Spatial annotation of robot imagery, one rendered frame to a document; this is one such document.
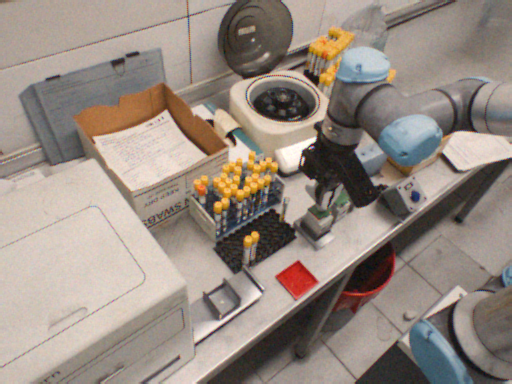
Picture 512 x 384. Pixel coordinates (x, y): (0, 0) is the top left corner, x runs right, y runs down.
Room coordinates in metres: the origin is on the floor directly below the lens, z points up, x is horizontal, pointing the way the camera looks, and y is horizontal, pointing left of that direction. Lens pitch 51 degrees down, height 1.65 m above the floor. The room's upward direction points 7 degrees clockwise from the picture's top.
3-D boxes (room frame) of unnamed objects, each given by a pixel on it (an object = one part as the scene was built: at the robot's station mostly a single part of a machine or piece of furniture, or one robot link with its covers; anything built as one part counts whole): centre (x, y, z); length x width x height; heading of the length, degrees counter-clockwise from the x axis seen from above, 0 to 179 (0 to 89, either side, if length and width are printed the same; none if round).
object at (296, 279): (0.42, -0.11, 0.88); 0.07 x 0.07 x 0.01; 44
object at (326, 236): (0.55, -0.15, 0.89); 0.09 x 0.05 x 0.04; 44
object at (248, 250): (0.50, -0.02, 0.93); 0.17 x 0.09 x 0.11; 135
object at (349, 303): (0.81, -0.35, 0.22); 0.38 x 0.37 x 0.44; 134
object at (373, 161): (0.75, -0.27, 0.92); 0.10 x 0.07 x 0.10; 129
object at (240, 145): (0.78, 0.10, 0.92); 0.24 x 0.12 x 0.10; 44
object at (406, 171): (0.86, -0.41, 0.93); 0.13 x 0.13 x 0.10; 40
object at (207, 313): (0.32, 0.05, 0.92); 0.21 x 0.07 x 0.05; 134
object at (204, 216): (0.60, 0.04, 0.91); 0.20 x 0.10 x 0.07; 134
